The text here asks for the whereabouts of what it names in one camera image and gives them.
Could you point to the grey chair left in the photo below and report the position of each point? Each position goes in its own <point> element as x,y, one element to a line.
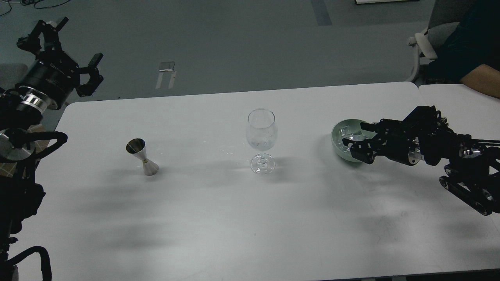
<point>11,74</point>

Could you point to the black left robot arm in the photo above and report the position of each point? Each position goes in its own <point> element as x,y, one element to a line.
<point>21,196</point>

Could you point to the beige checkered cloth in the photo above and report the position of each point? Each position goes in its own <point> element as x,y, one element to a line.
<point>11,155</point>

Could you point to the steel double jigger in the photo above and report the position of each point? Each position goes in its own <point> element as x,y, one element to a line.
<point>136,147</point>

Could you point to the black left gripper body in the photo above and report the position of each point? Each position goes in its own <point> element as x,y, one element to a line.
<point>49,81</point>

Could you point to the green bowl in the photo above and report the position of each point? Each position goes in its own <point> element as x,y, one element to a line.
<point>348,122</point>

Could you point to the clear wine glass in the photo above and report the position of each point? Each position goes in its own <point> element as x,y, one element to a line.
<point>261,135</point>

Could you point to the clear ice cubes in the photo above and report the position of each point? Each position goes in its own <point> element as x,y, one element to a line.
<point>353,133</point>

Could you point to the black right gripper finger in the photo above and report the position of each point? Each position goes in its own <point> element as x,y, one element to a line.
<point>385,127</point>
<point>363,150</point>

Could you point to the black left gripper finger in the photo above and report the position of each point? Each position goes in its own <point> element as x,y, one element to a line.
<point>95,78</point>
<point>43,40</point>

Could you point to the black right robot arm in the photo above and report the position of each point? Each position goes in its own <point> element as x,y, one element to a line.
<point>472,174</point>

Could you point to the grey office chair right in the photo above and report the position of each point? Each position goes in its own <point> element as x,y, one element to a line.
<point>444,19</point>

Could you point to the person in teal shirt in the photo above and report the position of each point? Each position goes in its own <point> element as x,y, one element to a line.
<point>471,54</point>

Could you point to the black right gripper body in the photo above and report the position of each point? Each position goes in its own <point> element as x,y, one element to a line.
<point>406,148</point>

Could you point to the metal floor plate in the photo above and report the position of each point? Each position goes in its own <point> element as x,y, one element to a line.
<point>166,66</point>

